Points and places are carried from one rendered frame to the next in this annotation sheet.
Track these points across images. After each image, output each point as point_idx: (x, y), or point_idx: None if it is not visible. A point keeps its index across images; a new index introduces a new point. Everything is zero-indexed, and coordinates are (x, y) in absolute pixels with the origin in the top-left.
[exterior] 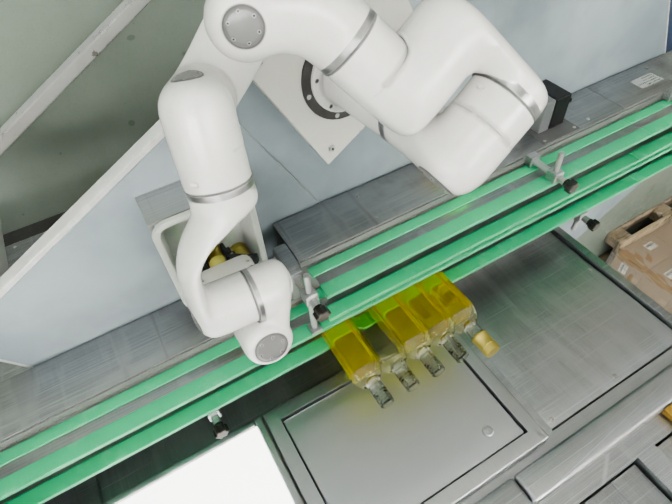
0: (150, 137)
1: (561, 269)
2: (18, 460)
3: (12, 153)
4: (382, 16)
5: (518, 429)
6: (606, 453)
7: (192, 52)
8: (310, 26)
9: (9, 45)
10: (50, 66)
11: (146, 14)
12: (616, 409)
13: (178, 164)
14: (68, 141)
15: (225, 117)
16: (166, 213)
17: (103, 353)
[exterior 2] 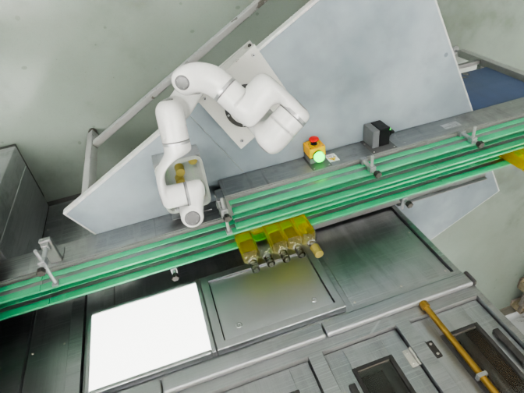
0: None
1: (391, 231)
2: (83, 269)
3: (108, 146)
4: None
5: (331, 301)
6: (378, 320)
7: (174, 92)
8: (205, 83)
9: (116, 93)
10: (133, 104)
11: None
12: (391, 299)
13: (160, 131)
14: (136, 142)
15: (178, 115)
16: None
17: (128, 231)
